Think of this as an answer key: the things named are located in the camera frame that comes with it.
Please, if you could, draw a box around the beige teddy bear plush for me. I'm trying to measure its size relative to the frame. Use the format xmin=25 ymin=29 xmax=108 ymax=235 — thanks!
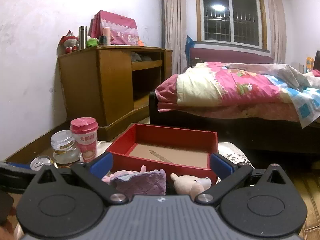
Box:
xmin=170 ymin=173 xmax=212 ymax=200

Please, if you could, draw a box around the purple quilted cloth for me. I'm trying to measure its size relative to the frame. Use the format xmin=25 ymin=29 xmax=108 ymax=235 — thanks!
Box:
xmin=109 ymin=169 xmax=167 ymax=199

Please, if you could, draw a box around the pink pig plush toy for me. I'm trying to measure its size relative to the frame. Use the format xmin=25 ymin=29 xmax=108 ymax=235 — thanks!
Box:
xmin=102 ymin=165 xmax=146 ymax=184

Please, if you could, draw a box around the floral tablecloth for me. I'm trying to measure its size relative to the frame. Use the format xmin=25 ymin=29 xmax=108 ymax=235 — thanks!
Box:
xmin=97 ymin=141 xmax=252 ymax=165

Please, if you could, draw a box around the yellow drink can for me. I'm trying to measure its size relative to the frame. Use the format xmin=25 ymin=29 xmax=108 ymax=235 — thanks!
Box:
xmin=30 ymin=155 xmax=58 ymax=171

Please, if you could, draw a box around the glass coffee jar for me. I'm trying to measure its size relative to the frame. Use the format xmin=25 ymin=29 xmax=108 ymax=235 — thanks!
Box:
xmin=50 ymin=130 xmax=81 ymax=165

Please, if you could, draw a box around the pink milk tea cup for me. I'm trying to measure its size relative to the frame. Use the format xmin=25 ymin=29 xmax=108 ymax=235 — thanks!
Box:
xmin=70 ymin=117 xmax=99 ymax=163

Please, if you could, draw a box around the red cardboard box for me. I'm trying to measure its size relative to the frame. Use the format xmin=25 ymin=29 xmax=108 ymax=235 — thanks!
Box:
xmin=106 ymin=124 xmax=218 ymax=184

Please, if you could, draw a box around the pink floral quilt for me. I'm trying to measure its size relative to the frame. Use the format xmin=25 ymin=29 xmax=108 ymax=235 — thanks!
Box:
xmin=155 ymin=62 xmax=319 ymax=128

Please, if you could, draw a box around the wooden desk cabinet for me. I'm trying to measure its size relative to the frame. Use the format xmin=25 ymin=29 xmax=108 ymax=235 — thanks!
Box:
xmin=57 ymin=46 xmax=172 ymax=141

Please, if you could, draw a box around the green plush toy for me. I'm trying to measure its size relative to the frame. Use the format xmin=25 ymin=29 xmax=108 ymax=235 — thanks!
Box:
xmin=86 ymin=38 xmax=99 ymax=48

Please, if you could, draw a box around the red santa doll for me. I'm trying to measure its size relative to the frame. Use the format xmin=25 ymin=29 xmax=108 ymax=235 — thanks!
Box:
xmin=59 ymin=30 xmax=78 ymax=54

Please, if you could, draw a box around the yellow bottle on nightstand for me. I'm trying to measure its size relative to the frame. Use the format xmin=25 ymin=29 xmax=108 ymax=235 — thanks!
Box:
xmin=305 ymin=57 xmax=314 ymax=73

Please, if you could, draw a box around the pink tumbler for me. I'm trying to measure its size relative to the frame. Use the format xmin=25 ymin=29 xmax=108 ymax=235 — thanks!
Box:
xmin=103 ymin=27 xmax=111 ymax=45

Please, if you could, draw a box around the steel thermos bottle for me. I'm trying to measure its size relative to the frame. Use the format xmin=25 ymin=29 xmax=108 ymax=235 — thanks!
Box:
xmin=78 ymin=25 xmax=87 ymax=50

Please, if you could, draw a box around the right beige curtain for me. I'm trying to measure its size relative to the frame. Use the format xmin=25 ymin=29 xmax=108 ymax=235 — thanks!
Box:
xmin=268 ymin=0 xmax=287 ymax=63

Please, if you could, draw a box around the beige curtain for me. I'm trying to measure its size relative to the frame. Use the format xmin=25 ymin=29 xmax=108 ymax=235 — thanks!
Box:
xmin=164 ymin=0 xmax=187 ymax=74
xmin=268 ymin=0 xmax=287 ymax=63

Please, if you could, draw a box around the left beige curtain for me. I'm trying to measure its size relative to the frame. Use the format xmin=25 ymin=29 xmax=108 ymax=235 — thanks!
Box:
xmin=164 ymin=0 xmax=187 ymax=74

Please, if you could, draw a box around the dark bed frame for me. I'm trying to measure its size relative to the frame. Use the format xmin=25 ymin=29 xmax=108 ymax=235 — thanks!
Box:
xmin=149 ymin=48 xmax=320 ymax=165

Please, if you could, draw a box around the window with wooden frame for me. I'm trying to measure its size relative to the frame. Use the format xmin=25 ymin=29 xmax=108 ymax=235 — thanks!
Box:
xmin=196 ymin=0 xmax=267 ymax=50

